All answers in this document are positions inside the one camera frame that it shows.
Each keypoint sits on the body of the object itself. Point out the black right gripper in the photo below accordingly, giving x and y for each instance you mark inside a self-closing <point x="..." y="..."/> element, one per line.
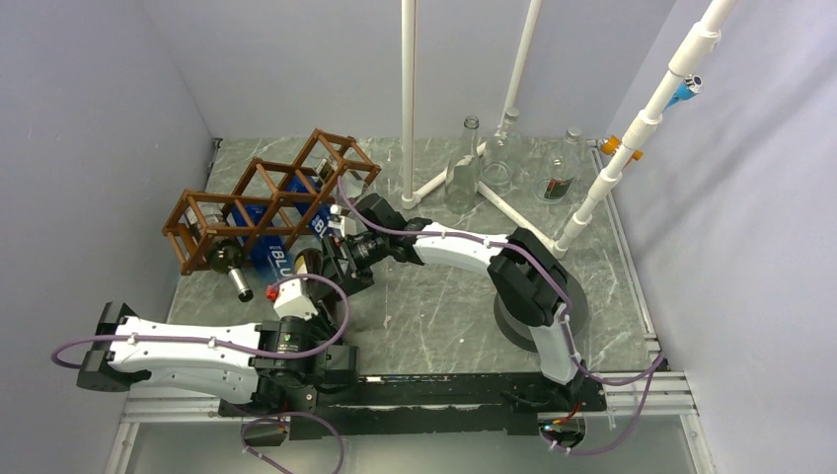
<point x="355" y="278"/>

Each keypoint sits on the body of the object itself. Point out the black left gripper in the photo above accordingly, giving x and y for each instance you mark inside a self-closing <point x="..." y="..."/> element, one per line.
<point x="323" y="320"/>

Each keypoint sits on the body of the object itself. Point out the tall clear bottle black label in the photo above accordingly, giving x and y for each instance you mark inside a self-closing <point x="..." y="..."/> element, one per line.
<point x="463" y="169"/>

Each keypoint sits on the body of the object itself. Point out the clear bottle red black label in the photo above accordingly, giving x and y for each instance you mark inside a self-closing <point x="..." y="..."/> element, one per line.
<point x="502" y="152"/>

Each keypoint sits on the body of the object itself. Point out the dark wine bottle gold cap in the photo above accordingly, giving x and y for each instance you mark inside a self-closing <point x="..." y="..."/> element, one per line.
<point x="309" y="261"/>

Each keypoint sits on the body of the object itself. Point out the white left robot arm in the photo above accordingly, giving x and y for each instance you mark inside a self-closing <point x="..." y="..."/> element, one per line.
<point x="262" y="367"/>

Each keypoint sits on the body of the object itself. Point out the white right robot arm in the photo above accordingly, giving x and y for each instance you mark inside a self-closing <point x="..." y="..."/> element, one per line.
<point x="533" y="289"/>

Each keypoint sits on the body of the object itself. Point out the clear bottle black cap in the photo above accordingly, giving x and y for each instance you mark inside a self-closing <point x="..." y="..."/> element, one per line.
<point x="353" y="184"/>

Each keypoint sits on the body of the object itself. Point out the brown wooden wine rack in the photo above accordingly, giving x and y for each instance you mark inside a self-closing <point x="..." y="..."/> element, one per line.
<point x="285" y="189"/>

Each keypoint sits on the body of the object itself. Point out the dark bottle silver cap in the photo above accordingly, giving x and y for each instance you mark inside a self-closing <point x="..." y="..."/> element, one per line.
<point x="226" y="257"/>

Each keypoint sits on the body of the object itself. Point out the black round perforated speaker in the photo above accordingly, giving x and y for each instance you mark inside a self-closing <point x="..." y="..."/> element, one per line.
<point x="514" y="315"/>

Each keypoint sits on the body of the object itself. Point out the orange clip on pipe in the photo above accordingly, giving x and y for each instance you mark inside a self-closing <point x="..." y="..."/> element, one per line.
<point x="611" y="144"/>

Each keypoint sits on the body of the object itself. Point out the blue clip on pipe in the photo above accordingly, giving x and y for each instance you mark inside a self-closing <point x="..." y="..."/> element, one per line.
<point x="691" y="86"/>

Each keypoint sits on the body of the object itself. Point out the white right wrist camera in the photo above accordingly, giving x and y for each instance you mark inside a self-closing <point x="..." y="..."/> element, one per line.
<point x="341" y="223"/>

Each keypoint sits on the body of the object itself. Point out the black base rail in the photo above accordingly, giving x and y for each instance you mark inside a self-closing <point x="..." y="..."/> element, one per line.
<point x="515" y="403"/>

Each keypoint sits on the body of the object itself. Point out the clear bottle by right wall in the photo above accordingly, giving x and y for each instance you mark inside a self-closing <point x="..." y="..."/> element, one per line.
<point x="560" y="166"/>

